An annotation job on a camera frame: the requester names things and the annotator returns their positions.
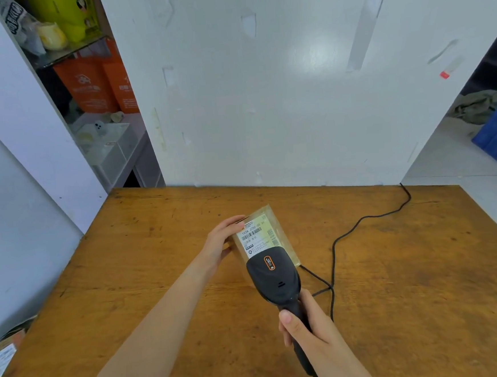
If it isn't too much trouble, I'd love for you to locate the person's left hand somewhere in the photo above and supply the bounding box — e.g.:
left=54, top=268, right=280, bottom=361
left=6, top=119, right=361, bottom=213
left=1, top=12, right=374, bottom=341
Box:
left=198, top=214, right=251, bottom=281

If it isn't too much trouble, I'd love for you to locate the person's right hand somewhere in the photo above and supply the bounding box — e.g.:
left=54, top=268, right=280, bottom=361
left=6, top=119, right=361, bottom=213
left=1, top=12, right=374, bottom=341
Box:
left=276, top=284, right=361, bottom=377

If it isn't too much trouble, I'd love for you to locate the black barcode scanner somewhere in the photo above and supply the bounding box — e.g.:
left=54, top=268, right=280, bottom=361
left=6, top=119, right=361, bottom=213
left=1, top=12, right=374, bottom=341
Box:
left=244, top=243, right=325, bottom=377

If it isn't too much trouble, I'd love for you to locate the small yellowish taped box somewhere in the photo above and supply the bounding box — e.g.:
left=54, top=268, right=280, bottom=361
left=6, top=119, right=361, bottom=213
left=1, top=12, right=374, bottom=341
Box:
left=228, top=203, right=303, bottom=291

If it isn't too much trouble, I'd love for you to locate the orange taped cardboard box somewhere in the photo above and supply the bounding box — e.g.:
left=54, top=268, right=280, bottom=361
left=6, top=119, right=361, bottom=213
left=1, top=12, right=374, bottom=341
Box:
left=0, top=328, right=30, bottom=377

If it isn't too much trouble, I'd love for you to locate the person's left forearm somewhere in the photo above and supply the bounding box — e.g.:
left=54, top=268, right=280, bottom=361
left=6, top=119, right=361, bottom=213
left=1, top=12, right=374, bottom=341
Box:
left=64, top=257, right=223, bottom=377

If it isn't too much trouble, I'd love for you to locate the wooden table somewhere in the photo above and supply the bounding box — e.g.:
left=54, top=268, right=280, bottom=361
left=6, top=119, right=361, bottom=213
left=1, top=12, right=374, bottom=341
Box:
left=0, top=158, right=497, bottom=377

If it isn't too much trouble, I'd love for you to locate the clear plastic storage bin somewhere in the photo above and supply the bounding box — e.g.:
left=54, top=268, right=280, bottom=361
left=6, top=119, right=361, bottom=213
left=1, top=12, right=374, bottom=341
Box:
left=74, top=120, right=141, bottom=183

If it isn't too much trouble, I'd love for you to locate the metal storage shelf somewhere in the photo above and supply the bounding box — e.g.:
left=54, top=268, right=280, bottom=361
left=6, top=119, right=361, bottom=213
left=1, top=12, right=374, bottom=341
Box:
left=0, top=0, right=167, bottom=201

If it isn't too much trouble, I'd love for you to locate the pale yellow roll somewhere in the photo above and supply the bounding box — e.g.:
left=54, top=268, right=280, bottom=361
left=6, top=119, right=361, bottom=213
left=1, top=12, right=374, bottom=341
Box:
left=36, top=20, right=70, bottom=53

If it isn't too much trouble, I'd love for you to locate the yellow bag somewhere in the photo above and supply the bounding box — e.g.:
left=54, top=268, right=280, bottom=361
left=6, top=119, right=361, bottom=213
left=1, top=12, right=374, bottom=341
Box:
left=27, top=0, right=102, bottom=48

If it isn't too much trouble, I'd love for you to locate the olive green cloth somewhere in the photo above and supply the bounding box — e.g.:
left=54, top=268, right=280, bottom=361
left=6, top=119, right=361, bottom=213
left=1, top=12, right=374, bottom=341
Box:
left=445, top=88, right=497, bottom=128

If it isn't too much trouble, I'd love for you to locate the black shelving rack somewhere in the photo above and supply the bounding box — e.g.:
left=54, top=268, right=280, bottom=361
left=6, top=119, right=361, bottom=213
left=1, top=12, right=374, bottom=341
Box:
left=454, top=20, right=497, bottom=97

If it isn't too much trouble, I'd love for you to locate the black scanner cable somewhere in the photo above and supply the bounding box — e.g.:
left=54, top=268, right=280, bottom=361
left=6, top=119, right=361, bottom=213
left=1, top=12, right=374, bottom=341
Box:
left=293, top=182, right=422, bottom=324

